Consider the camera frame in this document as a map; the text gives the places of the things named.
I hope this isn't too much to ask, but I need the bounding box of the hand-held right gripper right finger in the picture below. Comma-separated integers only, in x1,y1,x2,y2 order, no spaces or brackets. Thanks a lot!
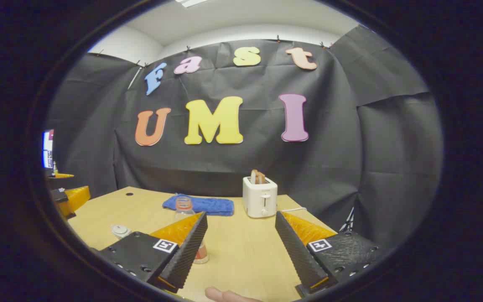
275,211,387,298

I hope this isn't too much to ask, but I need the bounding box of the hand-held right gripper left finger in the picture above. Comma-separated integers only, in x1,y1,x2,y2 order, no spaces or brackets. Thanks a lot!
98,211,208,294

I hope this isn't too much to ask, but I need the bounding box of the clear water bottle red label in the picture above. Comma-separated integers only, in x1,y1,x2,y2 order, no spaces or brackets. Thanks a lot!
174,196,210,265

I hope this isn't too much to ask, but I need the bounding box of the blue towel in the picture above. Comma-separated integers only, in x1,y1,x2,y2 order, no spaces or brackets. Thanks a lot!
163,194,234,216

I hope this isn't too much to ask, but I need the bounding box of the black tripod stand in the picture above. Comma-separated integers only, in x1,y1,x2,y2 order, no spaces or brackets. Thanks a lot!
339,207,355,232

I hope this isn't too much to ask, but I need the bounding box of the white toaster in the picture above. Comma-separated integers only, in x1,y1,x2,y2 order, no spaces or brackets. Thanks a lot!
242,176,278,219

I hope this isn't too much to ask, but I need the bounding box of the black backdrop cloth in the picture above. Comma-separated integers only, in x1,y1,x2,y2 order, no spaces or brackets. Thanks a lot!
42,25,444,248

